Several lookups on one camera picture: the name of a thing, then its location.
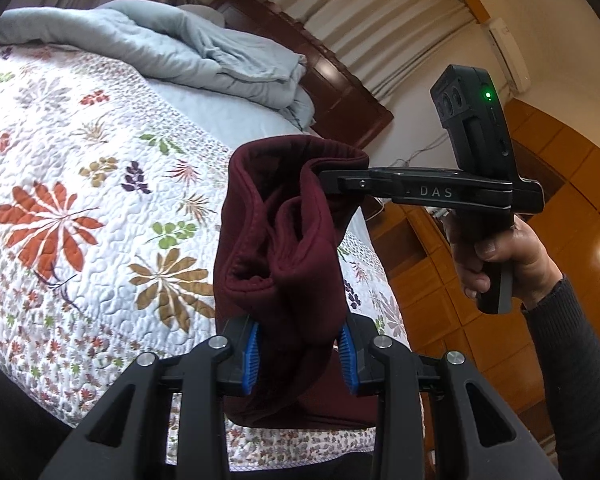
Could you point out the dark wooden headboard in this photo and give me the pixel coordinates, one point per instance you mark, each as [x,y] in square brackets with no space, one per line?
[340,85]

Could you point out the person's right forearm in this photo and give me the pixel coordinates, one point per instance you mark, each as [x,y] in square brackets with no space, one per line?
[575,370]

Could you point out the white air conditioner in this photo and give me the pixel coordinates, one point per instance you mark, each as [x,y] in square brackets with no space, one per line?
[507,55]

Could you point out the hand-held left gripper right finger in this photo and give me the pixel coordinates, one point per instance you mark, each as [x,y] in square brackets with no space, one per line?
[350,360]

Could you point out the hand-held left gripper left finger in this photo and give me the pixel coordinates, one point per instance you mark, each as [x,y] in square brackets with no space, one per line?
[250,360]

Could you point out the maroon pants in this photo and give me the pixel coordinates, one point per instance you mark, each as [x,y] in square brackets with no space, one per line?
[290,280]

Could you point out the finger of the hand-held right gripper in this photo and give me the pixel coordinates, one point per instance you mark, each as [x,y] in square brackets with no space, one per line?
[350,182]

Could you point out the floral quilted bedspread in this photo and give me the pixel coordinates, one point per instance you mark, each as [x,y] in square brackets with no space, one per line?
[80,185]

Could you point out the light blue quilted bedsheet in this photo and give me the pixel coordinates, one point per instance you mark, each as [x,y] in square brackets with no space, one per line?
[195,105]

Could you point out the light blue comforter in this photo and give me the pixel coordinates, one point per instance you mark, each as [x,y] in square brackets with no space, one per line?
[155,45]

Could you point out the person's right hand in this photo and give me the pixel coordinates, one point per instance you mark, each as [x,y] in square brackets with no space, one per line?
[530,260]

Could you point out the light blue pillow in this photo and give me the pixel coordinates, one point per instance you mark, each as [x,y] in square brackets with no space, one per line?
[200,14]

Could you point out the beige striped curtain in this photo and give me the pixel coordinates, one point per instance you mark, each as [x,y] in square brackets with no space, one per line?
[380,20]

